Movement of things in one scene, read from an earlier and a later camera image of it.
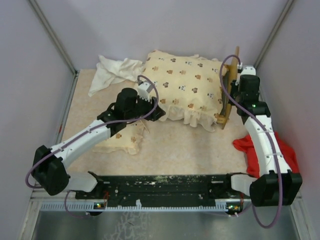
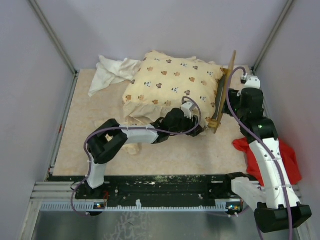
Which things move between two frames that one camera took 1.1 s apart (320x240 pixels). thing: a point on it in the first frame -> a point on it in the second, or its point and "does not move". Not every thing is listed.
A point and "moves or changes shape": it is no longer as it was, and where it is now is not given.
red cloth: (252, 166) does not move
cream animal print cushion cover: (188, 87) moves or changes shape
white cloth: (110, 71) does not move
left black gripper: (158, 113) -> (192, 125)
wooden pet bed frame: (222, 118) moves or changes shape
